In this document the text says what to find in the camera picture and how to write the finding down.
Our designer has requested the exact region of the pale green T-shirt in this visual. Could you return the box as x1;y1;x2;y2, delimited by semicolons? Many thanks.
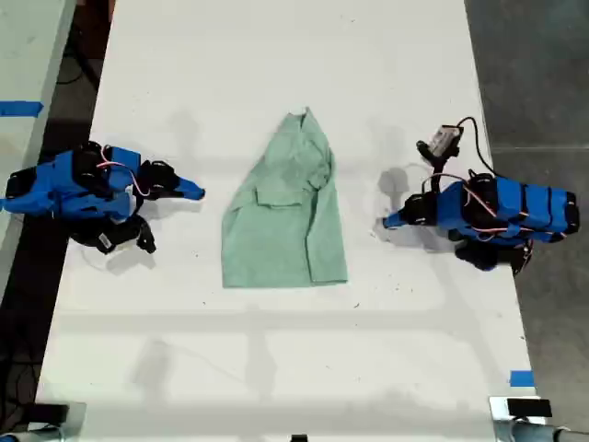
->
220;106;350;290

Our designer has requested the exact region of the long blue tape strip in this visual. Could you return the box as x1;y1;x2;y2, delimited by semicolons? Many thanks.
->
0;100;45;118

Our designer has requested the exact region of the pale grey side table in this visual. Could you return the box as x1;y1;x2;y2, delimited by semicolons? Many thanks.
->
0;0;78;300

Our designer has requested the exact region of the short blue tape strip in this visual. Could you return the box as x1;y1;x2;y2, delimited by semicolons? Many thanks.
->
509;369;536;389

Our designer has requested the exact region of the small black box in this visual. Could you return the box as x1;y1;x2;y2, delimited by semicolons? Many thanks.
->
26;402;70;425
506;398;553;419

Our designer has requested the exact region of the grey metal tube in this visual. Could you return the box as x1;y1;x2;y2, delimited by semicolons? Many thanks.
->
509;419;589;442

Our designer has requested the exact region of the black camera stalk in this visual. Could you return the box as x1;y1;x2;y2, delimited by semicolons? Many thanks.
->
422;154;451;195

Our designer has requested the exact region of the black camera box silver face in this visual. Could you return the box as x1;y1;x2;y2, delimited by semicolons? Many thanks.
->
415;122;463;160

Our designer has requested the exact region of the black camera box white label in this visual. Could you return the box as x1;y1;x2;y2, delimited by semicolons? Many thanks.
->
91;215;157;255

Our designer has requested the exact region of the black camera cable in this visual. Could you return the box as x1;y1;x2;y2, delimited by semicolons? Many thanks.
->
454;116;499;178

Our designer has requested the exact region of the black floor cable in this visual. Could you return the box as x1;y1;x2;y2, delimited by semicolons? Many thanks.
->
57;43;101;93

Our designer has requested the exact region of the metal table bracket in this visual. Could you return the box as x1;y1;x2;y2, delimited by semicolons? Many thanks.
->
44;401;87;442
488;395;554;442

